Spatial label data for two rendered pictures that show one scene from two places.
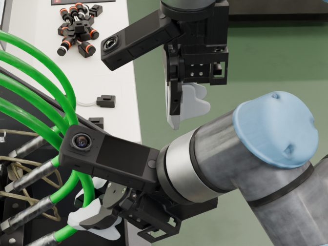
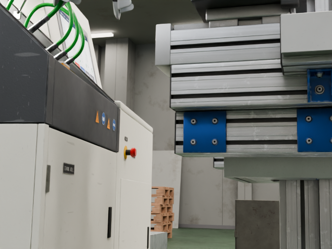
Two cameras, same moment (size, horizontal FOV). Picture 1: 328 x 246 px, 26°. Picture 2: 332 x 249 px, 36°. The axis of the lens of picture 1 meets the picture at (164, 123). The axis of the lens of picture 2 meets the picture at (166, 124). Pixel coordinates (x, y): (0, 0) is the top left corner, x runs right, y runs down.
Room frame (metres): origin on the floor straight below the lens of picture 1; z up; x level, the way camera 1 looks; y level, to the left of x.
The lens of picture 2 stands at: (-0.69, -0.55, 0.63)
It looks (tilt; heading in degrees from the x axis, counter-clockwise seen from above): 8 degrees up; 14
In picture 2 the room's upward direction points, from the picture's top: 1 degrees clockwise
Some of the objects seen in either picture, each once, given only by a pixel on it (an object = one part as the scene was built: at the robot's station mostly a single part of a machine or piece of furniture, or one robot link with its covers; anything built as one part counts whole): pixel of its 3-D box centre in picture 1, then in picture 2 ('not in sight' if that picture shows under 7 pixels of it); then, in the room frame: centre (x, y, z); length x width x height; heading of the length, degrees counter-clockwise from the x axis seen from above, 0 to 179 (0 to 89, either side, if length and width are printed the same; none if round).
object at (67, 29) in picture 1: (80, 25); not in sight; (1.40, 0.19, 1.01); 0.23 x 0.11 x 0.06; 5
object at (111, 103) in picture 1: (85, 99); not in sight; (1.14, 0.16, 0.99); 0.12 x 0.02 x 0.02; 86
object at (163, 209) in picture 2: not in sight; (136, 212); (7.31, 1.88, 0.41); 1.10 x 0.75 x 0.82; 88
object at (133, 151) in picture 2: not in sight; (130, 152); (1.13, 0.03, 0.80); 0.05 x 0.04 x 0.05; 5
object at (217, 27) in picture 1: (192, 38); not in sight; (0.80, -0.04, 1.35); 0.09 x 0.08 x 0.12; 95
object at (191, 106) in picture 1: (189, 109); (122, 3); (0.78, -0.04, 1.25); 0.06 x 0.03 x 0.09; 95
